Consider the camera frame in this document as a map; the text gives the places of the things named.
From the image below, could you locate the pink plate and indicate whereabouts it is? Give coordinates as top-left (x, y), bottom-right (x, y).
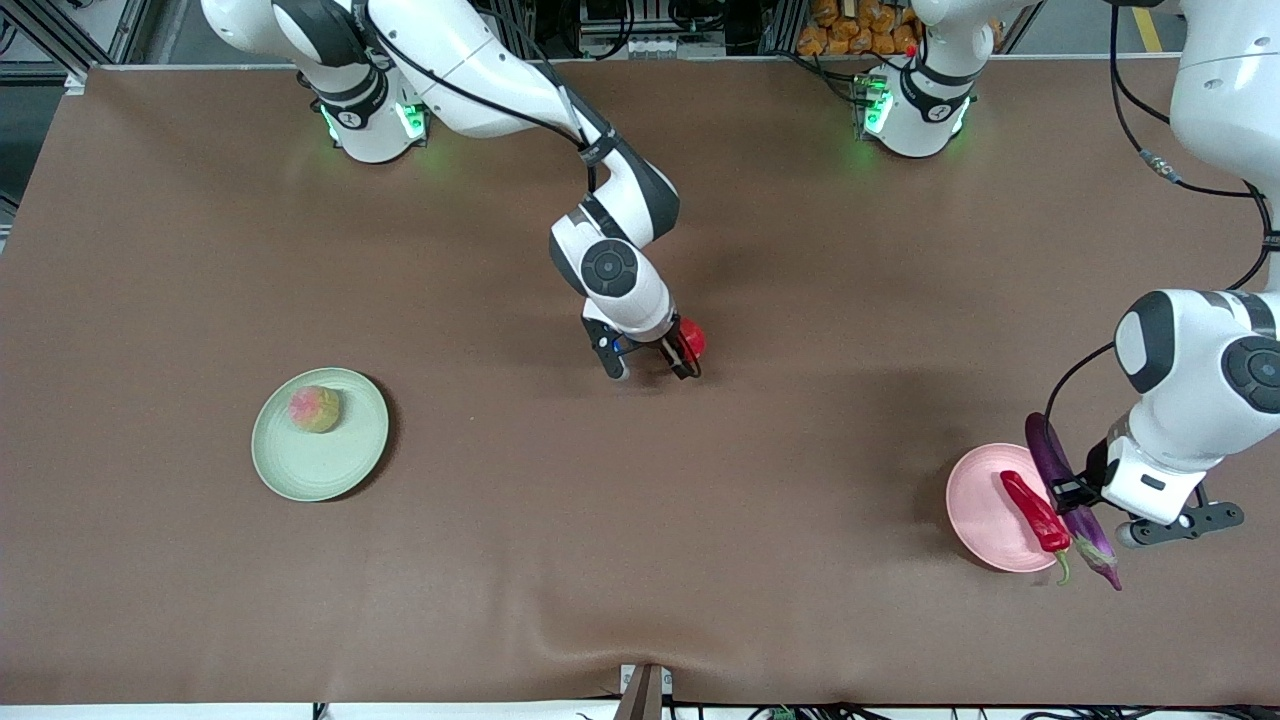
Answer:
top-left (945, 442), bottom-right (1078, 574)

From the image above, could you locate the metal bracket at table edge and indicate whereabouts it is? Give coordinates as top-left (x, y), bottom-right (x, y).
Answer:
top-left (613, 662), bottom-right (674, 720)

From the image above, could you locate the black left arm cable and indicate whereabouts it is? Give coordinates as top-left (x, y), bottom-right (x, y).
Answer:
top-left (1045, 0), bottom-right (1280, 483)

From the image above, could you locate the red chili pepper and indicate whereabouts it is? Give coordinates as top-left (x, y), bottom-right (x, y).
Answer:
top-left (1000, 470), bottom-right (1073, 586)

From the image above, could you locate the bag of orange items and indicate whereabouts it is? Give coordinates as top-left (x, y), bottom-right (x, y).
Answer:
top-left (797, 0), bottom-right (921, 57)

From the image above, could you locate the pink yellow peach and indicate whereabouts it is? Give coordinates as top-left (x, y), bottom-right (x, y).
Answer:
top-left (288, 386), bottom-right (342, 435)

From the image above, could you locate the aluminium frame beam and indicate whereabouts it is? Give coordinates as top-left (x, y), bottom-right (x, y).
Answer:
top-left (0, 0), bottom-right (151, 89)

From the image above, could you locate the brown table cloth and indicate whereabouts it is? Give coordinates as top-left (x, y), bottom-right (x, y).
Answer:
top-left (0, 55), bottom-right (1280, 707)

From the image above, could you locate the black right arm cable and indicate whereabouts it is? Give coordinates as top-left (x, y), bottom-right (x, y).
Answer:
top-left (355, 0), bottom-right (601, 193)

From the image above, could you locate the purple eggplant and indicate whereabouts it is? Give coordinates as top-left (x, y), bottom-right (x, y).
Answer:
top-left (1024, 412), bottom-right (1123, 592)

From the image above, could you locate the pale green plate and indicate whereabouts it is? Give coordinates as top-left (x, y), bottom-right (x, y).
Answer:
top-left (250, 367), bottom-right (390, 503)

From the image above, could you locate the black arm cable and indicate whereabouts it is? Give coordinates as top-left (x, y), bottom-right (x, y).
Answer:
top-left (1045, 0), bottom-right (1280, 483)
top-left (355, 0), bottom-right (601, 193)

